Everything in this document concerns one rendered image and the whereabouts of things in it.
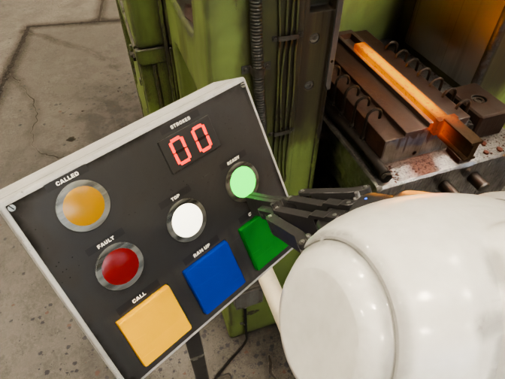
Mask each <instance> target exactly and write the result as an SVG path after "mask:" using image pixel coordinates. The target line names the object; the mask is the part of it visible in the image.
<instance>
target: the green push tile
mask: <svg viewBox="0 0 505 379"><path fill-rule="evenodd" d="M238 232H239V234H240V237H241V239H242V241H243V244H244V246H245V248H246V251H247V253H248V254H249V257H250V259H251V261H252V264H253V266H254V268H255V269H256V270H258V271H259V270H260V269H262V268H263V267H264V266H265V265H267V264H268V263H269V262H270V261H271V260H272V259H273V258H274V257H275V256H277V255H278V254H279V253H280V252H282V251H283V250H284V249H285V248H286V247H288V244H286V243H285V242H283V241H281V240H280V239H279V238H277V237H276V236H274V235H272V233H271V230H270V228H269V225H268V222H267V220H264V219H262V218H261V217H260V216H256V215H255V216H254V217H253V218H252V219H251V220H249V221H248V222H247V223H245V224H244V225H242V226H241V227H240V228H239V229H238Z"/></svg>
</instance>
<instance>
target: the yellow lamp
mask: <svg viewBox="0 0 505 379"><path fill-rule="evenodd" d="M62 209H63V213H64V215H65V217H66V218H67V219H68V221H70V222H71V223H73V224H75V225H77V226H88V225H91V224H93V223H95V222H96V221H97V220H98V219H99V218H100V217H101V215H102V214H103V212H104V198H103V196H102V194H101V193H100V192H99V191H98V190H97V189H95V188H93V187H90V186H79V187H77V188H74V189H73V190H72V191H70V192H69V193H68V194H67V196H66V197H65V199H64V202H63V207H62Z"/></svg>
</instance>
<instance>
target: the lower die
mask: <svg viewBox="0 0 505 379"><path fill-rule="evenodd" d="M351 33H352V34H353V35H354V36H355V37H357V39H358V40H360V41H361V42H365V43H366V44H367V45H369V46H370V47H371V48H372V49H373V50H375V51H376V52H377V53H378V54H379V55H380V56H381V57H382V58H384V60H385V61H387V62H388V63H389V64H390V65H391V66H392V67H394V68H395V69H396V70H397V71H398V72H400V73H401V74H402V75H403V76H404V77H405V78H406V79H408V81H409V82H411V83H412V84H413V85H414V86H415V87H416V88H417V89H419V90H420V91H421V92H422V93H423V94H425V95H426V96H427V97H428V98H429V99H430V100H432V102H433V103H434V104H435V105H437V106H438V107H439V108H440V109H441V110H442V111H444V112H445V113H446V114H447V115H450V114H456V115H457V116H458V118H459V120H460V121H461V122H462V123H464V124H465V125H467V123H468V120H469V119H470V116H469V115H468V114H467V113H465V112H464V111H463V110H462V109H460V108H458V110H456V109H455V106H456V104H455V103H454V102H452V101H451V100H450V99H449V98H447V97H446V96H444V98H442V97H441V96H442V92H441V91H439V90H438V89H437V88H436V87H435V86H433V85H431V86H428V85H429V82H428V81H427V80H426V79H424V78H423V76H421V75H419V77H417V76H416V75H417V73H418V72H417V71H415V70H414V69H413V68H411V67H410V66H409V65H408V67H405V65H406V63H405V61H404V60H402V59H401V58H400V57H399V56H398V57H397V58H395V53H393V52H392V51H391V50H390V49H389V48H387V50H385V45H384V44H383V43H382V42H381V41H379V40H378V39H377V38H375V37H374V36H373V35H372V34H371V33H369V31H368V30H363V31H358V32H354V31H353V30H346V31H342V32H339V35H338V40H337V49H336V54H335V59H334V65H339V66H340V69H341V70H340V75H342V74H348V75H349V77H350V82H349V84H346V83H347V78H346V77H342V78H341V79H339V81H338V82H337V90H336V95H335V99H334V101H335V106H336V107H337V109H338V110H339V111H341V108H342V103H343V96H344V93H345V91H346V89H347V88H348V87H349V86H352V85H358V86H359V87H360V93H359V96H356V93H357V88H352V89H350V90H349V92H348V93H347V96H346V103H345V107H344V116H345V118H346V119H347V120H348V121H349V123H351V119H352V112H353V109H354V105H355V102H356V101H357V100H358V99H359V98H360V97H362V96H369V97H370V99H371V103H370V106H367V102H368V100H367V99H362V100H361V101H360V102H359V103H358V106H357V110H356V113H355V119H354V129H355V130H356V131H357V133H358V134H359V135H361V132H362V129H363V125H364V119H365V117H366V114H367V113H368V111H370V110H371V109H373V108H381V109H382V111H383V114H382V117H381V119H378V116H379V111H374V112H373V113H371V114H370V116H369V117H368V121H367V126H366V129H365V133H364V139H365V141H366V142H367V144H368V145H369V146H370V148H371V149H372V150H373V151H374V152H375V154H376V155H378V157H379V158H380V159H381V160H382V161H383V163H384V164H386V163H390V162H395V161H398V160H401V159H406V158H410V157H413V156H418V155H421V154H423V153H429V152H432V151H435V150H440V149H443V148H447V146H446V145H445V144H444V143H443V142H442V141H441V140H440V139H439V138H438V137H437V135H432V134H431V133H430V131H431V127H432V125H433V123H434V122H433V121H432V120H431V119H430V118H429V117H428V116H427V115H426V114H424V113H423V112H422V111H421V110H420V109H419V108H418V107H417V106H416V105H415V104H413V103H412V102H411V101H410V100H409V99H408V98H407V97H406V96H405V95H404V94H403V93H402V92H401V91H400V90H399V89H398V88H397V87H396V86H394V85H393V84H392V83H391V82H390V81H389V80H388V79H387V78H386V77H384V76H383V75H382V74H381V73H380V72H379V71H378V70H377V69H376V68H374V67H373V66H372V65H371V64H370V63H369V62H368V61H367V60H366V59H365V58H364V57H363V56H362V55H361V54H360V53H359V52H358V51H357V50H356V49H354V48H353V47H352V46H351V45H350V44H349V43H348V42H347V41H346V40H344V39H343V38H342V37H341V35H346V34H351ZM337 72H338V69H337V68H333V73H332V79H331V87H330V89H328V90H327V97H328V98H329V99H330V100H332V96H333V91H334V82H335V81H336V79H337V78H338V77H339V76H340V75H339V76H337ZM414 151H416V154H415V155H412V153H413V152H414Z"/></svg>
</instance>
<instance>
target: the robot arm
mask: <svg viewBox="0 0 505 379"><path fill-rule="evenodd" d="M298 194H299V195H297V196H288V197H284V196H271V195H266V194H261V193H254V192H252V193H250V194H249V195H248V196H246V197H245V199H246V202H247V204H248V206H249V209H250V211H251V213H252V214H253V215H256V216H260V217H261V218H262V219H264V220H267V222H268V225H269V228H270V230H271V233H272V235H274V236H276V237H277V238H279V239H280V240H281V241H283V242H285V243H286V244H288V245H289V246H290V247H292V248H294V249H295V250H297V251H298V252H299V253H301V255H300V256H299V257H298V258H297V259H296V261H295V263H294V265H293V266H292V269H291V271H290V272H289V275H288V277H287V278H286V281H285V283H284V285H283V290H282V293H281V297H280V308H279V325H280V337H281V341H282V345H283V350H284V353H285V355H286V359H287V362H288V364H289V367H290V369H291V370H292V373H293V375H294V376H295V378H296V379H505V191H499V192H489V193H482V194H479V195H474V194H463V193H429V192H422V191H415V190H406V191H403V192H400V193H398V194H397V195H395V196H393V195H387V194H381V193H372V190H371V188H370V185H363V186H355V187H348V188H319V189H301V190H299V191H298ZM310 196H311V197H312V198H310ZM305 232H306V233H307V234H305ZM311 234H312V235H313V236H312V237H311Z"/></svg>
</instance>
